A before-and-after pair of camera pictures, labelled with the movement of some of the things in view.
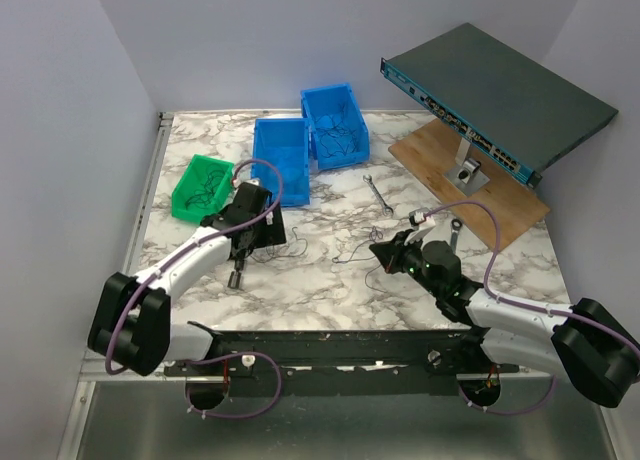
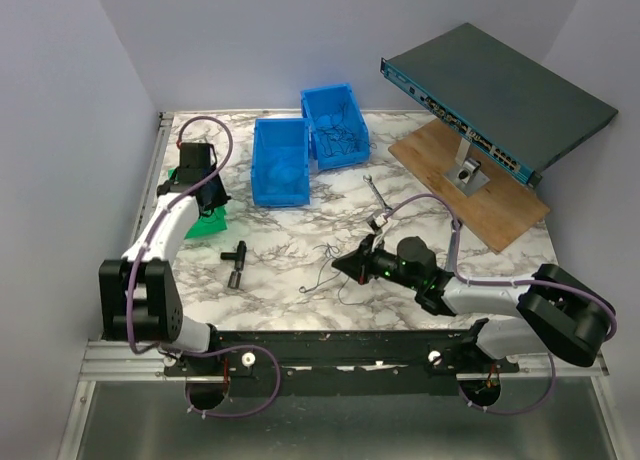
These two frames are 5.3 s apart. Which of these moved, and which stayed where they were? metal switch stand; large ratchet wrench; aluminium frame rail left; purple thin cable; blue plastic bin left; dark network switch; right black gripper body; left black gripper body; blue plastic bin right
Moved: right black gripper body; left black gripper body; purple thin cable
Stayed: aluminium frame rail left; blue plastic bin right; large ratchet wrench; metal switch stand; dark network switch; blue plastic bin left
